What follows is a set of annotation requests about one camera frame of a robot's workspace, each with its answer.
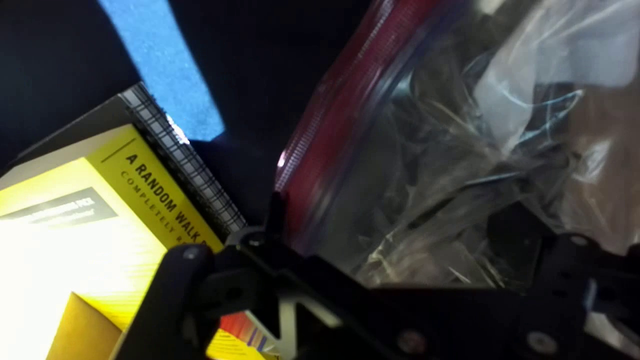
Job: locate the yellow small box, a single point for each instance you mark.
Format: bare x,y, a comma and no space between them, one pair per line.
81,253

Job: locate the blue tape strip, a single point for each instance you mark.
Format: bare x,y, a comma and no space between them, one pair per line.
170,73

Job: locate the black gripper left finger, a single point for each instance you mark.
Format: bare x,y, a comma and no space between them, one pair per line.
170,301

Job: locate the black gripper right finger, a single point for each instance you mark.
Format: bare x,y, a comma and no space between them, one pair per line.
587,287

